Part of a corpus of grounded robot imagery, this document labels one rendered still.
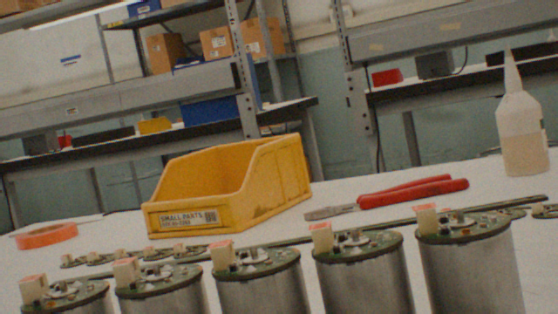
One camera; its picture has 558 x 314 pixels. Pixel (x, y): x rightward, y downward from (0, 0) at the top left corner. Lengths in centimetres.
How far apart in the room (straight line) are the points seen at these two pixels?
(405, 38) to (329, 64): 234
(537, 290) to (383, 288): 15
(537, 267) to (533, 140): 23
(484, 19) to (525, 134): 195
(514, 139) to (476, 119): 412
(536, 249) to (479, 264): 20
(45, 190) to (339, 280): 601
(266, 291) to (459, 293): 5
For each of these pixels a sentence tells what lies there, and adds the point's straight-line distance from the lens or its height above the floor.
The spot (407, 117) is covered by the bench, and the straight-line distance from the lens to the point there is 326.
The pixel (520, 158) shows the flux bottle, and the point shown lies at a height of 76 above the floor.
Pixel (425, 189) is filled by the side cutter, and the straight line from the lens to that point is 56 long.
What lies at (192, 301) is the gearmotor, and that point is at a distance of 20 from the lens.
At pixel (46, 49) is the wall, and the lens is 599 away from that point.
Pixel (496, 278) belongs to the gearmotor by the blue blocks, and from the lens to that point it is 19.
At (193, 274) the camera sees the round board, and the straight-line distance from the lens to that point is 20.
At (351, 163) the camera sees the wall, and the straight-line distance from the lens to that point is 490.
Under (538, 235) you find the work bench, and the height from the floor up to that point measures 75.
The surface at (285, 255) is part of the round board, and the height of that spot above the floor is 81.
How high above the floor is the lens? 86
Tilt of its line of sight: 6 degrees down
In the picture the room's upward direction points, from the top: 12 degrees counter-clockwise
